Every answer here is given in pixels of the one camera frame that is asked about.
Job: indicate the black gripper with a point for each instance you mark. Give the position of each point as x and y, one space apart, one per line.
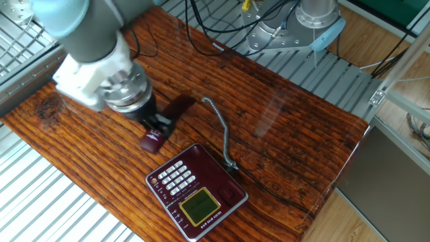
144 109

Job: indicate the dark red telephone handset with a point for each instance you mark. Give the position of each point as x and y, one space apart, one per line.
152 142

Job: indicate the grey robot arm, blue caps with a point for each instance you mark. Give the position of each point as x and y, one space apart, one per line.
90 33

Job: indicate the dark red telephone base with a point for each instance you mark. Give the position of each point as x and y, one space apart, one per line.
215 174

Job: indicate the yellow plastic clip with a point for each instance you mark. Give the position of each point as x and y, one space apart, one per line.
246 4

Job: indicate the silver robot mounting plate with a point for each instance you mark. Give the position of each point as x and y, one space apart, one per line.
292 33

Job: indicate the silver round metal plate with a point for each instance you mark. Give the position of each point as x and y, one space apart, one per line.
13 10

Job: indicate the grey flat panel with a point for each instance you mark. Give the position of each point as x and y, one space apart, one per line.
386 188

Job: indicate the grey aluminium side rail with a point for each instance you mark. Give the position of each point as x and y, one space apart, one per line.
27 82

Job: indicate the silver corner bracket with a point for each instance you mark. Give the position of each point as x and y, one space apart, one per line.
377 98

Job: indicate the aluminium frame beam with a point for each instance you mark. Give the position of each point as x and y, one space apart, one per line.
403 102

